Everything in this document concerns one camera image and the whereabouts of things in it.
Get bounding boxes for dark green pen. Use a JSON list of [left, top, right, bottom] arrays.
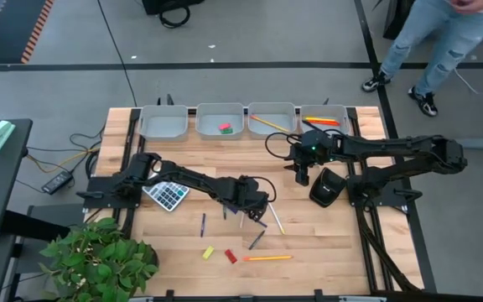
[[247, 229, 267, 252]]

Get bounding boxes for green potted plant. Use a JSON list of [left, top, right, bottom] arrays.
[[38, 216, 161, 302]]

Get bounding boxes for black cable coil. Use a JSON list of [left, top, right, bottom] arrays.
[[158, 3, 192, 29]]

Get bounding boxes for grey plastic bin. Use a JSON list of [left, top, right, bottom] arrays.
[[195, 102, 246, 141], [137, 104, 190, 143], [247, 102, 299, 141], [299, 104, 351, 143]]

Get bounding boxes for yellow pencil orange end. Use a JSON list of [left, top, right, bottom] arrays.
[[249, 114, 292, 133]]

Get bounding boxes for black floor cable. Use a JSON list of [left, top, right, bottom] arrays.
[[96, 0, 138, 108]]

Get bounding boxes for white pen yellow cap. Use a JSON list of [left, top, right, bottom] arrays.
[[267, 201, 287, 236]]

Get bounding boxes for dark grey side desk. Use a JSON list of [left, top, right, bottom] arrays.
[[0, 203, 86, 302]]

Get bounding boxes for yellow pencil pink eraser cap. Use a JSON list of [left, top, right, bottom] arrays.
[[241, 254, 293, 263]]

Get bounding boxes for white floor cable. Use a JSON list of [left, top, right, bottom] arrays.
[[454, 66, 483, 96]]

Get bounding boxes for person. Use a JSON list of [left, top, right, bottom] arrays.
[[361, 0, 483, 118]]

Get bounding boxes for black pen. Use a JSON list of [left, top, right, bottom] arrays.
[[301, 119, 322, 133]]

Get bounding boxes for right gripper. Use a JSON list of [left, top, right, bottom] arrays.
[[283, 131, 340, 173]]

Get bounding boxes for black cabinet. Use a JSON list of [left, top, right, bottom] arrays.
[[382, 0, 414, 41]]

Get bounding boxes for black mat hazard stripes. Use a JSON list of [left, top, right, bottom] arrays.
[[0, 0, 55, 65]]

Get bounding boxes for black power adapter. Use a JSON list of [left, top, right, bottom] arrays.
[[40, 169, 75, 195]]

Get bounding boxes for black box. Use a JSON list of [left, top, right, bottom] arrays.
[[142, 0, 205, 16]]

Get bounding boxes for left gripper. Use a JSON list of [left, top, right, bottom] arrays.
[[221, 176, 270, 223]]

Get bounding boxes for grey desk calculator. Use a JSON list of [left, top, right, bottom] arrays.
[[141, 174, 191, 213]]

